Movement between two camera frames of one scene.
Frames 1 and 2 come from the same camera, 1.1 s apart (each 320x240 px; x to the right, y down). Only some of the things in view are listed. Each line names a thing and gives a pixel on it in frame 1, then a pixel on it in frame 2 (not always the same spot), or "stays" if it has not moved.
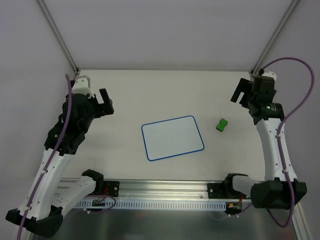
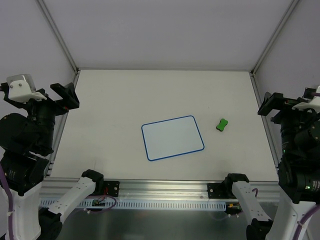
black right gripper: [249, 93] to [285, 104]
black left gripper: [100, 106] to [46, 100]
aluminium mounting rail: [141, 190] stays
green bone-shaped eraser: [223, 122] stays
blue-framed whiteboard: [171, 137] stays
